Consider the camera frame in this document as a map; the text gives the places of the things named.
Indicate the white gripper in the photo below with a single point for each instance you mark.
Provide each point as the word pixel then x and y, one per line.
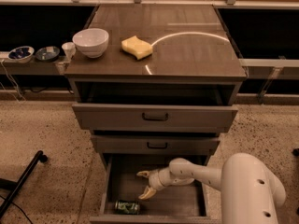
pixel 154 180

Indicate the green soda can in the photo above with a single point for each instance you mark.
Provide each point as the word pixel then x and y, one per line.
pixel 127 207

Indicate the grey top drawer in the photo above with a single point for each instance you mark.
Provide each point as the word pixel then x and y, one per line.
pixel 155 118

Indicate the grey drawer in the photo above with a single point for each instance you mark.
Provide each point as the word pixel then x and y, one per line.
pixel 155 118
pixel 173 205
pixel 155 145

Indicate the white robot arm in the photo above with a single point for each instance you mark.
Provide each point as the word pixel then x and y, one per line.
pixel 250 192

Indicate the grey bottom drawer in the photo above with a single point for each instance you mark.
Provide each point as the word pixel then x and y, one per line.
pixel 173 205

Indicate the grey middle drawer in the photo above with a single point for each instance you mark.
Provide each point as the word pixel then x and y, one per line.
pixel 155 145

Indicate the grey drawer cabinet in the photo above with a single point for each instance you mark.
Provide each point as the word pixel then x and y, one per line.
pixel 192 63

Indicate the yellow sponge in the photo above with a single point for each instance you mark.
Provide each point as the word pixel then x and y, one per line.
pixel 137 47

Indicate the black stand leg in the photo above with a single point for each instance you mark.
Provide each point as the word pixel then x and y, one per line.
pixel 14 186

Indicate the grey side shelf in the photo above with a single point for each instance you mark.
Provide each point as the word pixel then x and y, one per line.
pixel 34 67

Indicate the white ceramic bowl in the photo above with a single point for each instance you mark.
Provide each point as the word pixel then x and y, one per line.
pixel 91 42

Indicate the small white cup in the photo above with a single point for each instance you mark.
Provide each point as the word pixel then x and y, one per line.
pixel 69 49

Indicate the dark blue small dish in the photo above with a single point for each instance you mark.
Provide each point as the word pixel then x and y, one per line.
pixel 48 54

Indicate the blue patterned bowl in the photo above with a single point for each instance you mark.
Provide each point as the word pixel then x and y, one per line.
pixel 21 54

